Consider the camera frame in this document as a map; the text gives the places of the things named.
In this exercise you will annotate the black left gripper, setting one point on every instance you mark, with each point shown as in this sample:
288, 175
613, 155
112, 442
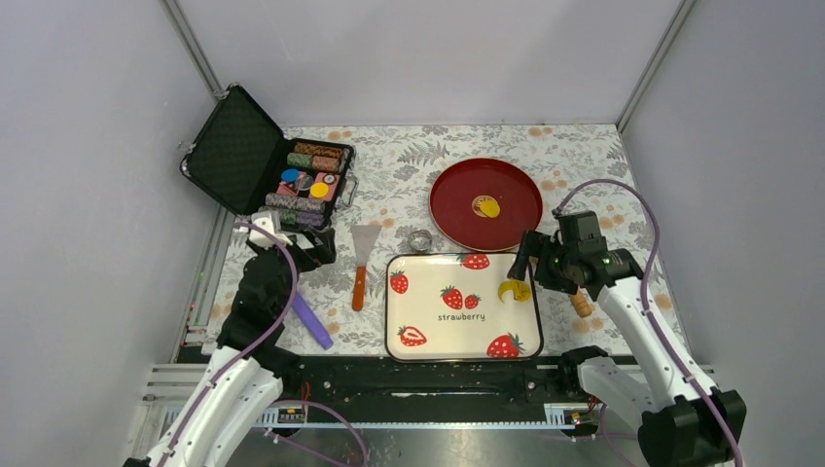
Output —
321, 252

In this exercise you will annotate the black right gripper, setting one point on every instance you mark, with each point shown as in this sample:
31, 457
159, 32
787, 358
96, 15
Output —
531, 244

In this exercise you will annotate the yellow dough piece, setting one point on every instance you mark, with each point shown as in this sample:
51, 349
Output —
486, 207

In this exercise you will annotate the red round plate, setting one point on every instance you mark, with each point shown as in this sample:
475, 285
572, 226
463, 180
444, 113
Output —
451, 204

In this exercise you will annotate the wooden dough roller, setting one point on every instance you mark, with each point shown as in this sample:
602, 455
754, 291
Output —
580, 304

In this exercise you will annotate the metal spatula wooden handle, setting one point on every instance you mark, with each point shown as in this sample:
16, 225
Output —
364, 238

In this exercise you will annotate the small glass cup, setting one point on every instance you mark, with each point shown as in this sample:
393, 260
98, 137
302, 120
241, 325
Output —
420, 241

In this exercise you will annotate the white strawberry tray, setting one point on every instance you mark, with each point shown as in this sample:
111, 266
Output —
460, 306

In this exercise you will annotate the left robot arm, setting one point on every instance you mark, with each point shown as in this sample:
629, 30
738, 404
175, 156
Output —
247, 371

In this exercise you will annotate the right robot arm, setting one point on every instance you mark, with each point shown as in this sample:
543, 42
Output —
679, 414

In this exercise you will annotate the purple cylinder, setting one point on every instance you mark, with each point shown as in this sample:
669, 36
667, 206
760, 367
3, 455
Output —
311, 322

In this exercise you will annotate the black poker chip case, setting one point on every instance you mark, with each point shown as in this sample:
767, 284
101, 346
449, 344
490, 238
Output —
242, 159

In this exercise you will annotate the floral table mat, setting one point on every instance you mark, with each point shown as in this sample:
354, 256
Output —
579, 166

